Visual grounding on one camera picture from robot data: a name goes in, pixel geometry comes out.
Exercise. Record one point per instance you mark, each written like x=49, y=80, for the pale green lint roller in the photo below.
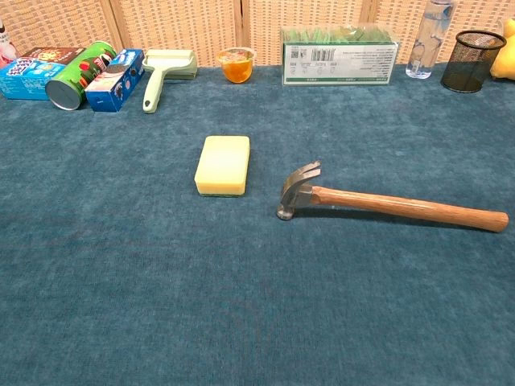
x=153, y=88

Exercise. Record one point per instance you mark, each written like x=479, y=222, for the woven folding screen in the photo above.
x=181, y=24

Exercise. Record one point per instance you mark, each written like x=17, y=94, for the yellow sponge green base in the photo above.
x=221, y=165

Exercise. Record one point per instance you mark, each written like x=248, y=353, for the brown cookie box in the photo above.
x=48, y=54

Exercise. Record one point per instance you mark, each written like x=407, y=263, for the clear water bottle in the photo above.
x=426, y=48

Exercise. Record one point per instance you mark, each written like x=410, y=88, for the clear box of green packets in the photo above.
x=338, y=68

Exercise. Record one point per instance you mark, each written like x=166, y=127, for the blue table cloth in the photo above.
x=120, y=281

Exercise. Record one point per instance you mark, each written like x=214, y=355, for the green chips can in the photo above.
x=80, y=72

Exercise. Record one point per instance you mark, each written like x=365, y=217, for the blue pink cookie box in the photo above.
x=116, y=84

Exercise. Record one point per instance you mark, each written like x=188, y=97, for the blue snack box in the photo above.
x=24, y=80

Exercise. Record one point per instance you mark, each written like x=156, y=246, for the orange instant noodle cup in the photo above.
x=237, y=70

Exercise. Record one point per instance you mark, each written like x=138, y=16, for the yellow plush toy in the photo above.
x=505, y=64

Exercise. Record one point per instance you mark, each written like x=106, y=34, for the black mesh pen holder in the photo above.
x=466, y=68

